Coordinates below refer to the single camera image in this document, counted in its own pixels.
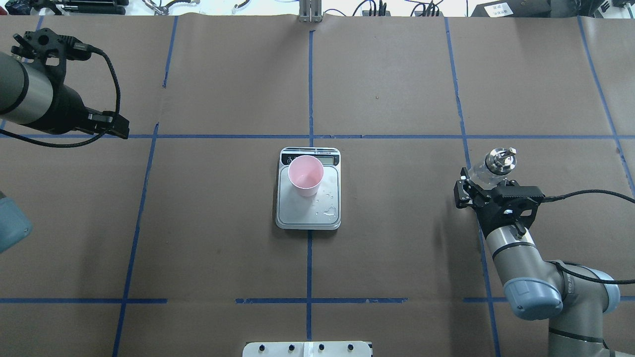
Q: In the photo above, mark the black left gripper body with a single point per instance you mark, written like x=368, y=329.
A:
x=71, y=110

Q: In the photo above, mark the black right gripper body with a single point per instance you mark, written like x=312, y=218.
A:
x=467, y=194

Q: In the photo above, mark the clear glass sauce bottle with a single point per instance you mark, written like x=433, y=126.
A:
x=494, y=168

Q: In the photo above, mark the pink plastic cup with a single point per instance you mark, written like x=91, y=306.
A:
x=305, y=174

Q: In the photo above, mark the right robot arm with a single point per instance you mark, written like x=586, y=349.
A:
x=572, y=297

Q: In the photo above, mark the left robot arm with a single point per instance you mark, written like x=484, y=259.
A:
x=5, y=110

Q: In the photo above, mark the digital kitchen scale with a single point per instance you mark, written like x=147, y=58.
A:
x=320, y=211

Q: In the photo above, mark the black folded tripod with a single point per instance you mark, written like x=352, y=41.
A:
x=61, y=7

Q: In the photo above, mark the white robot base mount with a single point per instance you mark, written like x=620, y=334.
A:
x=309, y=349

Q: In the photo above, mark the aluminium frame post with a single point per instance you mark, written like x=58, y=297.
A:
x=310, y=11

